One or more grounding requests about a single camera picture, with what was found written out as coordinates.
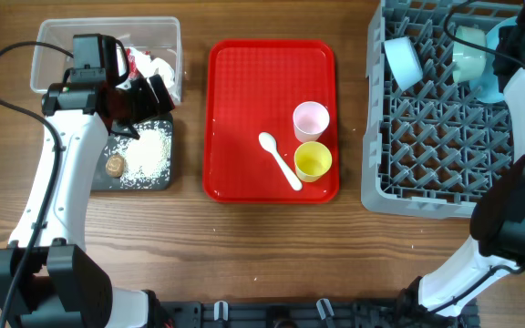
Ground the green bowl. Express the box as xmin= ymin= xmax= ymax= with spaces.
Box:
xmin=452 ymin=26 xmax=487 ymax=83

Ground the white napkin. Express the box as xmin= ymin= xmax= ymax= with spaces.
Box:
xmin=126 ymin=47 xmax=175 ymax=89

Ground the light blue plate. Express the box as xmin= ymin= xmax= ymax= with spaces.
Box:
xmin=469 ymin=16 xmax=517 ymax=104

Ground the white rice pile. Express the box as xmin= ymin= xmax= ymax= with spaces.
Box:
xmin=107 ymin=120 xmax=173 ymax=189

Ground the brown food scrap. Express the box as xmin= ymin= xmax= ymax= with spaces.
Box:
xmin=106 ymin=154 xmax=126 ymax=179

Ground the light blue bowl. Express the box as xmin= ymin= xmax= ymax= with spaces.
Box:
xmin=384 ymin=36 xmax=423 ymax=91

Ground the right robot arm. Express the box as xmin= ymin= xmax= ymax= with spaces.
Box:
xmin=394 ymin=4 xmax=525 ymax=327

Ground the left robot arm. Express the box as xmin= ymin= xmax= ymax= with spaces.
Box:
xmin=0 ymin=34 xmax=175 ymax=327

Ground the grey dishwasher rack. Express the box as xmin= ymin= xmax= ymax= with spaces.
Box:
xmin=361 ymin=0 xmax=525 ymax=219

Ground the black plastic tray bin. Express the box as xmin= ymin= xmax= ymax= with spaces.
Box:
xmin=89 ymin=108 xmax=175 ymax=192

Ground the clear plastic bin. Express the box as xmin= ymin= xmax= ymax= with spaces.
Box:
xmin=30 ymin=16 xmax=183 ymax=105

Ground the red serving tray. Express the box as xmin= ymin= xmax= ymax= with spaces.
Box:
xmin=202 ymin=39 xmax=339 ymax=204

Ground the white plastic spoon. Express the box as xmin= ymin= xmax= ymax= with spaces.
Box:
xmin=258 ymin=132 xmax=303 ymax=191

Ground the pink cup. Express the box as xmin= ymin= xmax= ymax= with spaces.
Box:
xmin=293 ymin=101 xmax=330 ymax=143

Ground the yellow cup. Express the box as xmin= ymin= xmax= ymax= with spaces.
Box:
xmin=294 ymin=141 xmax=333 ymax=182

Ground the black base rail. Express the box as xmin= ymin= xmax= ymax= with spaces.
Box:
xmin=161 ymin=298 xmax=481 ymax=328

